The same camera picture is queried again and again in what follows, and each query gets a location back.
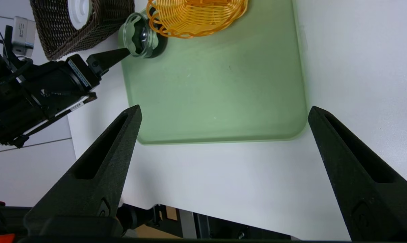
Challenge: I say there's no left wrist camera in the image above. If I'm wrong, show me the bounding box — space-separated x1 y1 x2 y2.
12 16 36 57

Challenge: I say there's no small yellow wicker basket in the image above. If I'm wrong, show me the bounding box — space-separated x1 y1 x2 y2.
146 0 250 39

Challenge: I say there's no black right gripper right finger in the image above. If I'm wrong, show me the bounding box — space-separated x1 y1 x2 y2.
307 106 407 242

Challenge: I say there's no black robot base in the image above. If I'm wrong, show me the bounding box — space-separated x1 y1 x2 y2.
116 202 293 241

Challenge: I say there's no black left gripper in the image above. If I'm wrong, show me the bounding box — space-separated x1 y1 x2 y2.
0 48 131 149

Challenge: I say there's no light green plastic tray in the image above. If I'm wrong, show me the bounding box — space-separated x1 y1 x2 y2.
120 0 308 145

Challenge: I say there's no dark brown wicker basket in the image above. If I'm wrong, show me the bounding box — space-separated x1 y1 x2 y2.
29 0 136 61

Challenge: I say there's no white plastic spool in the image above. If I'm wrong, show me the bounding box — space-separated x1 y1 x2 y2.
67 0 93 30

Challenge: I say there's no glass cup with black handle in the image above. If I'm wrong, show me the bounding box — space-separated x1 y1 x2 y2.
118 12 168 59

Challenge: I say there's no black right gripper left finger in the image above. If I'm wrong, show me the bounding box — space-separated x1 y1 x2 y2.
24 105 143 237

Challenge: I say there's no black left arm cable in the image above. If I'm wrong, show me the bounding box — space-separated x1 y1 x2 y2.
0 21 33 89

